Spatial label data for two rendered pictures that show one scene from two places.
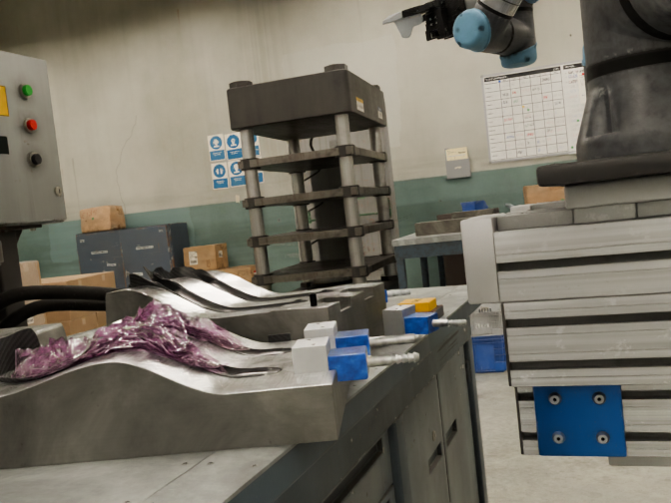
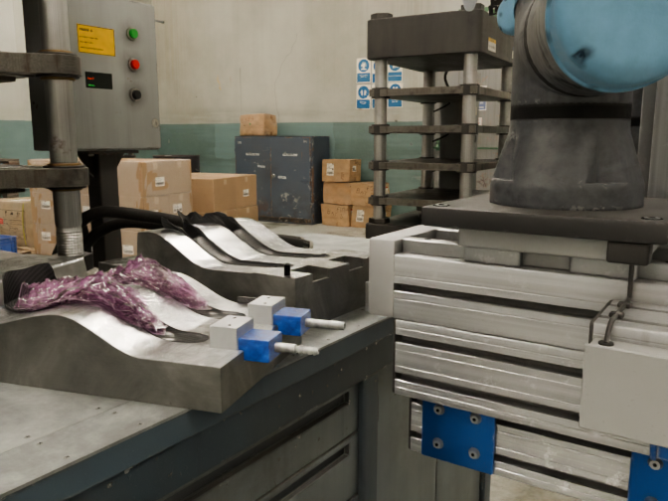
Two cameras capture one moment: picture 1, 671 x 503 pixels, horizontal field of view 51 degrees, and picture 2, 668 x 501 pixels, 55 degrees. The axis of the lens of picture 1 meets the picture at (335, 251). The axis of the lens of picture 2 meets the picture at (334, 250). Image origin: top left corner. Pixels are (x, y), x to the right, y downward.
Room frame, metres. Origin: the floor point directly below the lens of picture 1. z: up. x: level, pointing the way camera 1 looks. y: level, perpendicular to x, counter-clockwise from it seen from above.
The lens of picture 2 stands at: (0.03, -0.26, 1.11)
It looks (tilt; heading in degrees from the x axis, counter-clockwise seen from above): 10 degrees down; 13
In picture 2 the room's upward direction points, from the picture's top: straight up
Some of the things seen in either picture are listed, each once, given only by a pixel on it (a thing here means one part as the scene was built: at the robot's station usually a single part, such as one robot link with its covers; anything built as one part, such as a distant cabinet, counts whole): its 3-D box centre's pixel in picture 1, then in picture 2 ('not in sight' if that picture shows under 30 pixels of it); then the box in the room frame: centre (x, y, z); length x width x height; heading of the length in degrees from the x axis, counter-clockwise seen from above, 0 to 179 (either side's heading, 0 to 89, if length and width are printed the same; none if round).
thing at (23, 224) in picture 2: not in sight; (31, 221); (5.11, 3.79, 0.34); 0.63 x 0.45 x 0.40; 73
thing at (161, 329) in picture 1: (127, 338); (107, 286); (0.82, 0.25, 0.90); 0.26 x 0.18 x 0.08; 86
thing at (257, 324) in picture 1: (220, 315); (235, 261); (1.17, 0.20, 0.87); 0.50 x 0.26 x 0.14; 68
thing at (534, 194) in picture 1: (547, 198); not in sight; (6.70, -2.06, 0.94); 0.41 x 0.33 x 0.29; 81
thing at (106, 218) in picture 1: (102, 219); (258, 124); (8.18, 2.65, 1.26); 0.42 x 0.33 x 0.29; 73
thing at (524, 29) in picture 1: (512, 38); not in sight; (1.47, -0.41, 1.34); 0.11 x 0.08 x 0.11; 134
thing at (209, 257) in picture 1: (225, 279); (356, 193); (7.87, 1.26, 0.42); 0.86 x 0.33 x 0.83; 73
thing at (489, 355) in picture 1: (455, 348); not in sight; (4.27, -0.67, 0.11); 0.61 x 0.41 x 0.22; 73
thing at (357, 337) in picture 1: (360, 343); (298, 321); (0.85, -0.02, 0.86); 0.13 x 0.05 x 0.05; 86
